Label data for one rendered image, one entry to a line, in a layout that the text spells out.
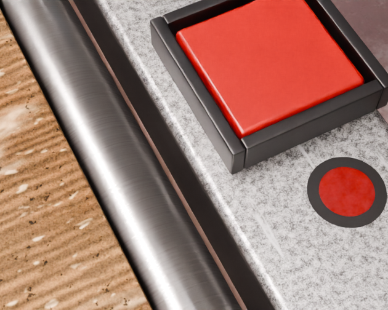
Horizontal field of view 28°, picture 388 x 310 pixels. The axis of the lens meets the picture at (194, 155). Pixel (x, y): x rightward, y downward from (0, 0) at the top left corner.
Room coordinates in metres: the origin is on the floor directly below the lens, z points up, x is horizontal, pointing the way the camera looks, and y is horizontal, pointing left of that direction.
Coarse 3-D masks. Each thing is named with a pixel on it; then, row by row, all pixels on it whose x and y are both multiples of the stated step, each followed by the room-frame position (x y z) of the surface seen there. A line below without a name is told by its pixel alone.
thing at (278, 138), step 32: (224, 0) 0.23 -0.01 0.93; (320, 0) 0.23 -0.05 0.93; (160, 32) 0.21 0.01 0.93; (352, 32) 0.21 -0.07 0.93; (192, 96) 0.18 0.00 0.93; (352, 96) 0.18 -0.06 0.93; (384, 96) 0.18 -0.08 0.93; (224, 128) 0.16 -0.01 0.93; (288, 128) 0.16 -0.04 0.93; (320, 128) 0.17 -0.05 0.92; (224, 160) 0.15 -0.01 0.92; (256, 160) 0.15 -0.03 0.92
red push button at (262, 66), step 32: (256, 0) 0.23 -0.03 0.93; (288, 0) 0.23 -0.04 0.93; (192, 32) 0.21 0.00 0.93; (224, 32) 0.21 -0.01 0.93; (256, 32) 0.21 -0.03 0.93; (288, 32) 0.21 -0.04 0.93; (320, 32) 0.21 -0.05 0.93; (192, 64) 0.20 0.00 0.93; (224, 64) 0.20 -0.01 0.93; (256, 64) 0.20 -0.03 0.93; (288, 64) 0.20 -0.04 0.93; (320, 64) 0.20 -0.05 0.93; (352, 64) 0.20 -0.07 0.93; (224, 96) 0.18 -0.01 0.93; (256, 96) 0.18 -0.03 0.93; (288, 96) 0.18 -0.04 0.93; (320, 96) 0.18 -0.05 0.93; (256, 128) 0.16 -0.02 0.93
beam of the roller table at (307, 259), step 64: (128, 0) 0.24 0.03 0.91; (192, 0) 0.24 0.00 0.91; (128, 64) 0.21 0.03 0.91; (192, 128) 0.17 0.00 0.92; (384, 128) 0.17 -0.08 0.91; (192, 192) 0.15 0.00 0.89; (256, 192) 0.14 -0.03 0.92; (256, 256) 0.11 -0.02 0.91; (320, 256) 0.11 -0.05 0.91; (384, 256) 0.12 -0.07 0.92
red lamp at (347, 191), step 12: (336, 168) 0.15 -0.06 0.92; (348, 168) 0.15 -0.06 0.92; (324, 180) 0.15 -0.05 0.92; (336, 180) 0.15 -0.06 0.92; (348, 180) 0.15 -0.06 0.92; (360, 180) 0.15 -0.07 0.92; (324, 192) 0.14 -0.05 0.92; (336, 192) 0.14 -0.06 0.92; (348, 192) 0.14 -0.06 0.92; (360, 192) 0.14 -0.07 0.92; (372, 192) 0.14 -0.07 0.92; (336, 204) 0.14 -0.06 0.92; (348, 204) 0.14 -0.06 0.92; (360, 204) 0.14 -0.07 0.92; (372, 204) 0.14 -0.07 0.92; (348, 216) 0.13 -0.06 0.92
